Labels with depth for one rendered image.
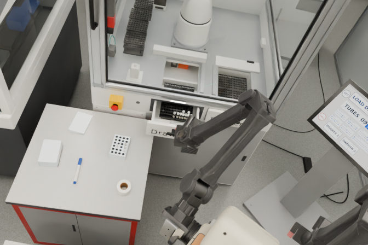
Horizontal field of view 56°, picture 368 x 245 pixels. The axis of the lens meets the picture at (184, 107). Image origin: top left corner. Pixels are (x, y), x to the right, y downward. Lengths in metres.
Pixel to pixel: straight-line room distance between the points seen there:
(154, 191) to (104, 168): 0.86
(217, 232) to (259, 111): 0.40
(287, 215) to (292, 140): 0.73
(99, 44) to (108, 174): 0.64
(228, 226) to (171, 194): 1.55
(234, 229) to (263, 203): 1.65
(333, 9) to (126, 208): 1.25
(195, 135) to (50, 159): 0.75
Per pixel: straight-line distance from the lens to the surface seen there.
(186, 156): 2.33
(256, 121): 1.18
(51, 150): 1.84
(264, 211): 2.71
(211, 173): 1.22
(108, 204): 1.74
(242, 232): 1.10
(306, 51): 1.63
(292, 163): 3.05
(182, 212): 1.23
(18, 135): 2.13
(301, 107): 3.47
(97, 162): 1.84
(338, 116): 2.00
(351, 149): 1.99
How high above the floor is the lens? 2.37
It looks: 51 degrees down
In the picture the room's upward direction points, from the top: 15 degrees clockwise
